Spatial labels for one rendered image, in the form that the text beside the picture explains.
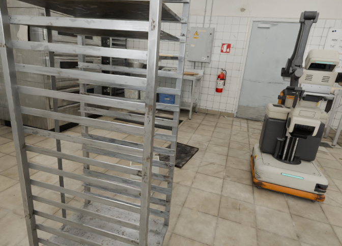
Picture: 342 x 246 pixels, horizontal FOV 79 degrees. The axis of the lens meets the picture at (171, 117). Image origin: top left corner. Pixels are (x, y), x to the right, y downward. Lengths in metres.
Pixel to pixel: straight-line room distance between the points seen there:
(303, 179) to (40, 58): 3.21
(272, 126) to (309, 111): 0.42
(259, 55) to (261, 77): 0.45
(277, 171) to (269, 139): 0.38
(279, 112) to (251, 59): 2.55
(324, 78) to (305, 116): 0.35
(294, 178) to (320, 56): 1.10
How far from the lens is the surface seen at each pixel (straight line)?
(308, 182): 2.37
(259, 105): 4.92
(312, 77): 2.15
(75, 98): 0.89
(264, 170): 2.27
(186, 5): 1.15
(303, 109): 2.18
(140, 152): 0.82
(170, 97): 4.44
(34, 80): 3.27
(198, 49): 4.67
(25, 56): 3.33
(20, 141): 1.14
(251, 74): 4.82
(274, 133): 2.48
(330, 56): 2.13
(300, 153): 2.60
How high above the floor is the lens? 1.24
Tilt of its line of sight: 17 degrees down
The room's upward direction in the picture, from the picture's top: 5 degrees clockwise
